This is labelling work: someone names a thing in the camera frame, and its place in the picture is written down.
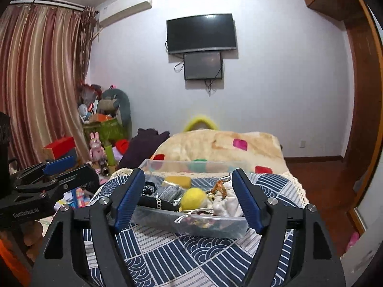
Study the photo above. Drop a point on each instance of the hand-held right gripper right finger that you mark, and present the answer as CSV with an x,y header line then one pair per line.
x,y
248,203

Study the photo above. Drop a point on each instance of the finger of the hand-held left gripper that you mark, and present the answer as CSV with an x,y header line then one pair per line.
x,y
58,166
77,178

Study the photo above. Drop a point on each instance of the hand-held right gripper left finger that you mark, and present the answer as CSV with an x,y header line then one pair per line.
x,y
128,203

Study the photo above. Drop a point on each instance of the white sock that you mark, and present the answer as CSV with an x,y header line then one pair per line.
x,y
229,207

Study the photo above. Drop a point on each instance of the black and white pouch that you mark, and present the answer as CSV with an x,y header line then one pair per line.
x,y
149,200

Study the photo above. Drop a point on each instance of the silver glitter pouch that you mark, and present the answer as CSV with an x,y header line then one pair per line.
x,y
170,194

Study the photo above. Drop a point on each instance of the clear plastic storage box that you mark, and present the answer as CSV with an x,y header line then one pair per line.
x,y
209,228

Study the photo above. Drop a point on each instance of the yellow sponge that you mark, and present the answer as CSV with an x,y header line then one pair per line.
x,y
178,181

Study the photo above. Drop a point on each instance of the yellow plush ball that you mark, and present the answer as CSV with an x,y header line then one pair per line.
x,y
193,200

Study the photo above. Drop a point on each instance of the red box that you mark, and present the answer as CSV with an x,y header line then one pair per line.
x,y
59,146

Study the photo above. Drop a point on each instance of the colourful papers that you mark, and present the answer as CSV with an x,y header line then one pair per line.
x,y
77,198

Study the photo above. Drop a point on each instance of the black cylinder toy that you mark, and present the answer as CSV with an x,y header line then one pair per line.
x,y
103,167

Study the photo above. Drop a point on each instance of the pink bunny toy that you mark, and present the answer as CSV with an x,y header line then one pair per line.
x,y
97,149

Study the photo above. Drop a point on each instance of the green cylinder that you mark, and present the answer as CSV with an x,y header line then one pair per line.
x,y
109,155

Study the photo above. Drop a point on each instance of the red hat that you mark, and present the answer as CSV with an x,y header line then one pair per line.
x,y
122,146

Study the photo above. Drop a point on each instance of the green storage box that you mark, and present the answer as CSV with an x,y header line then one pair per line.
x,y
107,130

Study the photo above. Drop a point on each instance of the dark purple garment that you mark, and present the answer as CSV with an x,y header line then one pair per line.
x,y
140,146

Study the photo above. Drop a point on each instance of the beige fleece blanket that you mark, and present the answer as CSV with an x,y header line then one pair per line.
x,y
209,145

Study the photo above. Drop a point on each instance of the pile of toys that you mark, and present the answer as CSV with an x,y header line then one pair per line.
x,y
89,101

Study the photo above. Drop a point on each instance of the blue white patterned cloth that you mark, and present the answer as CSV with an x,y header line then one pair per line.
x,y
185,257

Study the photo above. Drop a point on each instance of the striped brown curtain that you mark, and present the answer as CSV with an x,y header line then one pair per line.
x,y
39,86

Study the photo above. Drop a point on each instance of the yellow fuzzy cushion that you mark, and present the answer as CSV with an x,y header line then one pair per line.
x,y
200,119

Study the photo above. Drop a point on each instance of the pink slipper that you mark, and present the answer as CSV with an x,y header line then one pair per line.
x,y
353,242

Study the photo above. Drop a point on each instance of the white air conditioner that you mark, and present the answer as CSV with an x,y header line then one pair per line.
x,y
125,4

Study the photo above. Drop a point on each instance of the small wall monitor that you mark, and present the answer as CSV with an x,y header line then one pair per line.
x,y
203,65

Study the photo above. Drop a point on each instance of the black wall television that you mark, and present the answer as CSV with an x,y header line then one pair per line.
x,y
202,33

